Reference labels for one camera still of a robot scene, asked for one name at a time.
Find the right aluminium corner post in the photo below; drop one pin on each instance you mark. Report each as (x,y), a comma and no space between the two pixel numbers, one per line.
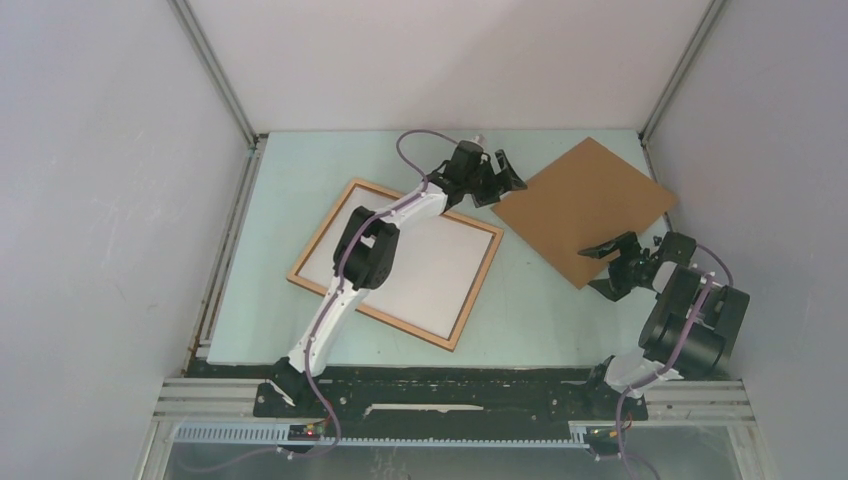
(705,26)

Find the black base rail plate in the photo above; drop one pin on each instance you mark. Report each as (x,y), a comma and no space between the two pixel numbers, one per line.
(456,403)

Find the light wooden picture frame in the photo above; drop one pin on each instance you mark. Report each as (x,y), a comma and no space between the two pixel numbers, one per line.
(477,291)

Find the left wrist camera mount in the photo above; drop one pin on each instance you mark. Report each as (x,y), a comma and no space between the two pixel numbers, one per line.
(480,141)

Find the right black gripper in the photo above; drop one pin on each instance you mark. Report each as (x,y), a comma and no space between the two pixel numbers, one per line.
(614,287)

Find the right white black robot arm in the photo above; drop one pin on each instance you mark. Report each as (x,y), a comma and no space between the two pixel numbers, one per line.
(694,325)

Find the left aluminium corner post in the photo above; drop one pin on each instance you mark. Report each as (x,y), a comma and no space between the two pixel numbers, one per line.
(204,50)

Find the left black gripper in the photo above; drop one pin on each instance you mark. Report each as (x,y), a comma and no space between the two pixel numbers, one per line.
(499,182)

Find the white toothed cable duct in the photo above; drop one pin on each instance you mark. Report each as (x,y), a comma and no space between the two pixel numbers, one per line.
(298,435)

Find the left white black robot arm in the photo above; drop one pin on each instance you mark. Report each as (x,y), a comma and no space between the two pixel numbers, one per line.
(364,255)

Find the aluminium corner post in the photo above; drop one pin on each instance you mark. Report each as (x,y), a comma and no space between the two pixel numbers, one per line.
(705,26)
(204,50)

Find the brown cardboard backing board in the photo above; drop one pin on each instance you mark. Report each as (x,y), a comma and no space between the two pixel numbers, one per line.
(586,197)

